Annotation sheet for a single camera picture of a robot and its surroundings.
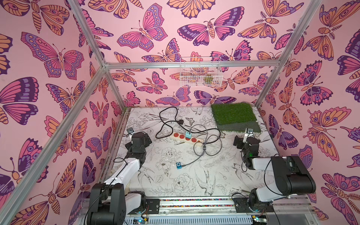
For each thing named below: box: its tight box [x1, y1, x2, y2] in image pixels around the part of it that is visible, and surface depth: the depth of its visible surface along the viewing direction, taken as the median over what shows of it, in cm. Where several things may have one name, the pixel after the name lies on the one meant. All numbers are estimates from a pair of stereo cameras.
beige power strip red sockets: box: [169, 132, 204, 145], surface depth 100 cm
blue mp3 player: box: [175, 161, 182, 170], surface depth 89 cm
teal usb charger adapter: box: [185, 131, 193, 139], surface depth 97 cm
